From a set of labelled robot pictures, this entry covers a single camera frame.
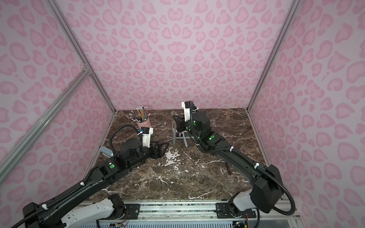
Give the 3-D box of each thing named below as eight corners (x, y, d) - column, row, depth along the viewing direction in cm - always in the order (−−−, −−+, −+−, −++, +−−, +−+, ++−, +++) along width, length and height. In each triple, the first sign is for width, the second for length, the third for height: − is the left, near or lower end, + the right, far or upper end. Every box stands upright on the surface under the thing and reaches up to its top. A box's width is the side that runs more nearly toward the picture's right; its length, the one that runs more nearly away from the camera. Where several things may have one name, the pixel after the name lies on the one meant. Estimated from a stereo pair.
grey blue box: (103, 154, 97) (98, 150, 92) (107, 150, 99) (103, 145, 94) (111, 158, 95) (107, 154, 90) (115, 154, 97) (111, 149, 92)
